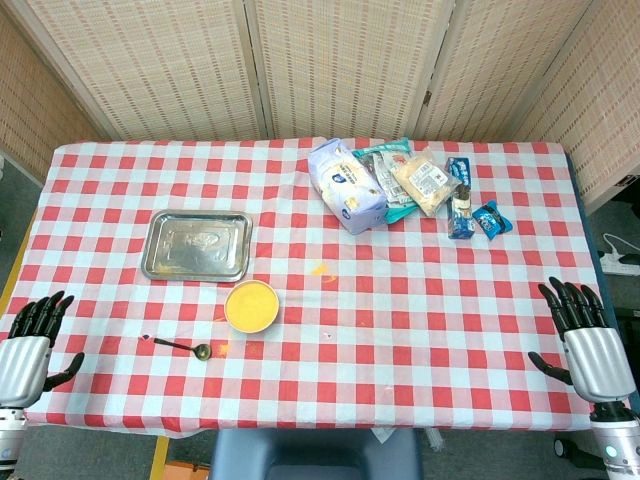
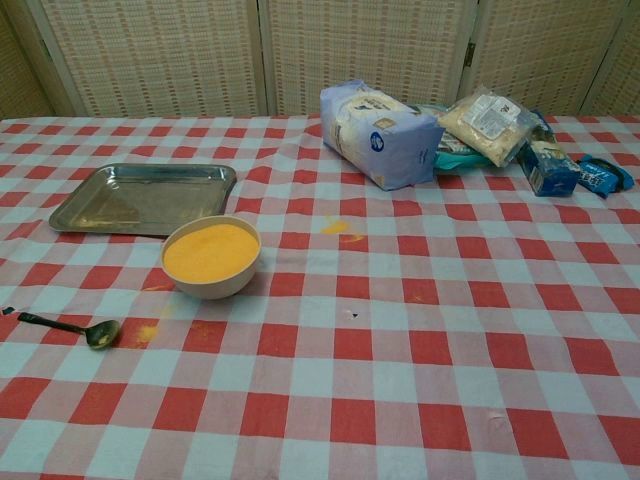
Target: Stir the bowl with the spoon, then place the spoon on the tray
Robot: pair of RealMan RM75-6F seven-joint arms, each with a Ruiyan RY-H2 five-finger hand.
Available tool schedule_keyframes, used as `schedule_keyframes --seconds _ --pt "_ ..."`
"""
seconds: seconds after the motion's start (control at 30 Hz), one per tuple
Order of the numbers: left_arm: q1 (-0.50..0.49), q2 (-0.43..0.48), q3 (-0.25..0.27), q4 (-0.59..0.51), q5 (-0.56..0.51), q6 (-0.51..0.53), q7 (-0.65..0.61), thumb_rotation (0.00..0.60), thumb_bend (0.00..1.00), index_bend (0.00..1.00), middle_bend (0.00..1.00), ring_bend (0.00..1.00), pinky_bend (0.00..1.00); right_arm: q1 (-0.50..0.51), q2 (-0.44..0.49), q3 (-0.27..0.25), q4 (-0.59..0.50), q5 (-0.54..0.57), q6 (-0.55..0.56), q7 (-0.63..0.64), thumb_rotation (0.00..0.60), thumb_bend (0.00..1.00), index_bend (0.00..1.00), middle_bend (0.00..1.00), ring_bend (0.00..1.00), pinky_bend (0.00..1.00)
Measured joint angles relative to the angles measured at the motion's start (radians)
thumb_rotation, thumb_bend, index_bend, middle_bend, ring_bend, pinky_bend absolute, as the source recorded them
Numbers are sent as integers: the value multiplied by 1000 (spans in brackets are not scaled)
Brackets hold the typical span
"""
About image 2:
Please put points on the metal spoon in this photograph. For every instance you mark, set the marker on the metal spoon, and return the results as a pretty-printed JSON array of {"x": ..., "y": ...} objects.
[{"x": 102, "y": 335}]

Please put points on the beige bowl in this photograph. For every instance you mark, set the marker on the beige bowl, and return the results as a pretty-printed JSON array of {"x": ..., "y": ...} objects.
[{"x": 215, "y": 291}]

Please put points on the rectangular metal tray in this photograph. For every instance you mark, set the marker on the rectangular metal tray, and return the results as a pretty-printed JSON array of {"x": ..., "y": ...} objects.
[{"x": 150, "y": 195}]

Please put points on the light purple flour bag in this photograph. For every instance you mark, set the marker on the light purple flour bag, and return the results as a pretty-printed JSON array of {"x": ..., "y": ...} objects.
[{"x": 390, "y": 150}]

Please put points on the red white checkered tablecloth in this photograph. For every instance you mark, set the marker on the red white checkered tablecloth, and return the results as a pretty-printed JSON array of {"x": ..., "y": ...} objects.
[{"x": 350, "y": 375}]

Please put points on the teal snack packet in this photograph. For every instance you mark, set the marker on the teal snack packet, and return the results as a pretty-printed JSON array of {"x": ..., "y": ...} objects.
[{"x": 455, "y": 161}]

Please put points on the grey printed snack packet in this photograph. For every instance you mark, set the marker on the grey printed snack packet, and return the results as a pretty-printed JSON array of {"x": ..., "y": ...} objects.
[{"x": 452, "y": 145}]

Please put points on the clear bag of beige grains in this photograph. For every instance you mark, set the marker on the clear bag of beige grains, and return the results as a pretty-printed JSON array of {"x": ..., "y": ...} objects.
[{"x": 485, "y": 130}]

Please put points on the blue cookie box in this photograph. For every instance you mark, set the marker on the blue cookie box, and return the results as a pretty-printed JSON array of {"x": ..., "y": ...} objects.
[{"x": 547, "y": 175}]

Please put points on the woven folding screen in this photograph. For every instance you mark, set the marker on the woven folding screen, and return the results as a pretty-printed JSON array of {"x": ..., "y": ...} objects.
[{"x": 150, "y": 50}]

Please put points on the small blue snack packet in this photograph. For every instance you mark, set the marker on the small blue snack packet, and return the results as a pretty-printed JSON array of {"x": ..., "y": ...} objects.
[{"x": 600, "y": 177}]

